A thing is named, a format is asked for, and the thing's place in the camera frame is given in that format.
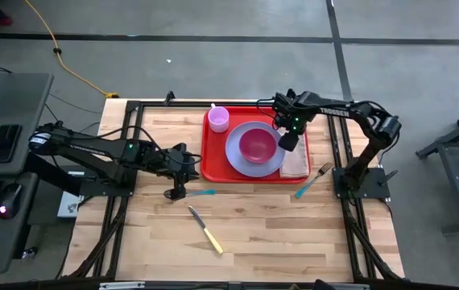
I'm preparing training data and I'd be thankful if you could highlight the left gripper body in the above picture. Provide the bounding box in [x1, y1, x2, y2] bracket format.
[148, 143, 201, 182]

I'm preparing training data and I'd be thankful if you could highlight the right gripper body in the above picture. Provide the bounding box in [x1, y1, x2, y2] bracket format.
[274, 102, 310, 137]

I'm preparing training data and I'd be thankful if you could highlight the teal-handled metal spoon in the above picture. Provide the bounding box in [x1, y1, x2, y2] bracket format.
[163, 188, 217, 201]

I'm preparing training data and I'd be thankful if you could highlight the beige cloth napkin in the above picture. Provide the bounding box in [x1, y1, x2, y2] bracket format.
[279, 128, 311, 180]

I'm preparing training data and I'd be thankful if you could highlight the magenta plastic bowl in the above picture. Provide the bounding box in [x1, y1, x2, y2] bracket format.
[238, 127, 279, 165]

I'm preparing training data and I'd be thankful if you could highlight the teal-handled metal fork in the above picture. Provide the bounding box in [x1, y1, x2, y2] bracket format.
[294, 161, 333, 200]

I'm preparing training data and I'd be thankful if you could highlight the lilac round plate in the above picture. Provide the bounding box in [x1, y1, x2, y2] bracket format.
[224, 120, 287, 180]

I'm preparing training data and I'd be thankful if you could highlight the cream-handled table knife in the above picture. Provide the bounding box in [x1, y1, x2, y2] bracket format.
[187, 205, 225, 256]

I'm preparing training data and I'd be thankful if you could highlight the lilac plastic mug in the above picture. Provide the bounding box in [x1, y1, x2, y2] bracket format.
[207, 102, 231, 134]

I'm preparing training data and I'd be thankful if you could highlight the red plastic tray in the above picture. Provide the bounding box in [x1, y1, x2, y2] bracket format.
[200, 106, 312, 185]

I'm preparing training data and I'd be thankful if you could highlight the white printed box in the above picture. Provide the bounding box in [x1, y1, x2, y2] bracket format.
[56, 190, 84, 219]

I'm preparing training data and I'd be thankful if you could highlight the black desk leg bar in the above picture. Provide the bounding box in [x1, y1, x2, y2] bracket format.
[23, 155, 84, 197]

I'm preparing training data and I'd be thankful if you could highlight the desk caster wheel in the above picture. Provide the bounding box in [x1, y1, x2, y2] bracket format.
[21, 246, 39, 261]

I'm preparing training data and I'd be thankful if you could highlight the grey computer desk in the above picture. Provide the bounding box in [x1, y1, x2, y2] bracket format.
[0, 72, 56, 276]

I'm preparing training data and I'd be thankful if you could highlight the black computer mouse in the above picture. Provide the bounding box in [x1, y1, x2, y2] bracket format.
[0, 182, 23, 221]

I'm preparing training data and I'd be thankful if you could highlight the black smartphone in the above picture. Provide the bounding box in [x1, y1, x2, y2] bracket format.
[0, 123, 23, 164]

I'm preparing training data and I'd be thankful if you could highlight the black metal table frame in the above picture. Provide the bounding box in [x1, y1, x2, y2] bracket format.
[60, 98, 406, 283]

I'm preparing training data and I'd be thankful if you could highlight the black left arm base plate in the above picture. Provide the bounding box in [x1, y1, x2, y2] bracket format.
[79, 172, 139, 199]

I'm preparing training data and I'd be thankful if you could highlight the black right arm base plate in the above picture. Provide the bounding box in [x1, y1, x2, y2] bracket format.
[332, 167, 399, 200]

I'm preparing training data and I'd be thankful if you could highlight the yellow extension cable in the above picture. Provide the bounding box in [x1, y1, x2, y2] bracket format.
[23, 0, 121, 100]

